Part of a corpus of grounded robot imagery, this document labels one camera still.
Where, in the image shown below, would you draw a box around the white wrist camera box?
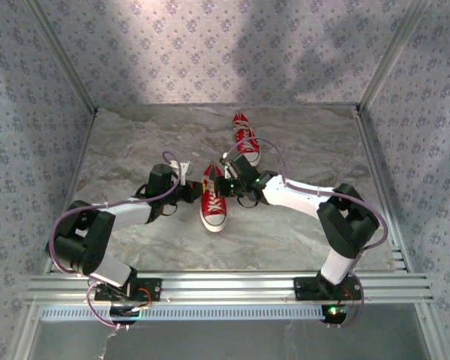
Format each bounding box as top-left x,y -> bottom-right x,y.
170,160 -> 193,177
220,152 -> 236,180

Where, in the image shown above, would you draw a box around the white slotted cable duct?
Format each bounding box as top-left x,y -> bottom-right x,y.
39,304 -> 326,323

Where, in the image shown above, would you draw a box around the red canvas sneaker white laces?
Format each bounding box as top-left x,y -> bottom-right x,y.
231,111 -> 262,168
199,163 -> 228,233

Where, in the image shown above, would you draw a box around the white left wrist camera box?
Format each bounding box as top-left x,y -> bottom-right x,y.
170,160 -> 193,177

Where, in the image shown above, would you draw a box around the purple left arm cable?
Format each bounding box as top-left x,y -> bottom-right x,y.
46,150 -> 184,331

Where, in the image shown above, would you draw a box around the aluminium side rail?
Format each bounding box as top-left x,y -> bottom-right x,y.
44,108 -> 98,274
354,104 -> 413,273

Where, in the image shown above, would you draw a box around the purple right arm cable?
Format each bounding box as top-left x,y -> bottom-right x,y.
223,136 -> 390,329

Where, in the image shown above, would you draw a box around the aluminium frame post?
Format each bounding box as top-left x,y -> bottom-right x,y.
358,0 -> 434,112
24,0 -> 99,116

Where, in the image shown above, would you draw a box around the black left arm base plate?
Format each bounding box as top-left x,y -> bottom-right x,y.
93,277 -> 163,303

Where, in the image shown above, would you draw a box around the white dangling string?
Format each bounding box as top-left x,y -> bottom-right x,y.
97,329 -> 116,360

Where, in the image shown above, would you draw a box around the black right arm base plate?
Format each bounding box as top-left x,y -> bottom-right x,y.
292,276 -> 363,301

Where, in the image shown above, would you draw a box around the aluminium mounting rail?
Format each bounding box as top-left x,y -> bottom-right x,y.
22,270 -> 436,305

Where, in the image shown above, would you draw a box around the grey sheet metal panel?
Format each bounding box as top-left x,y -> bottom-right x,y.
25,318 -> 432,360

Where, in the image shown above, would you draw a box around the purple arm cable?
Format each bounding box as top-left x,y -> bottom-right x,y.
46,150 -> 184,331
223,136 -> 390,329

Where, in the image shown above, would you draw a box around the red power wire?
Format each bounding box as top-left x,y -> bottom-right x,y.
136,287 -> 154,309
335,287 -> 356,305

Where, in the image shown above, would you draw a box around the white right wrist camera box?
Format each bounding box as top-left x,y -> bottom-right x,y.
220,152 -> 236,180

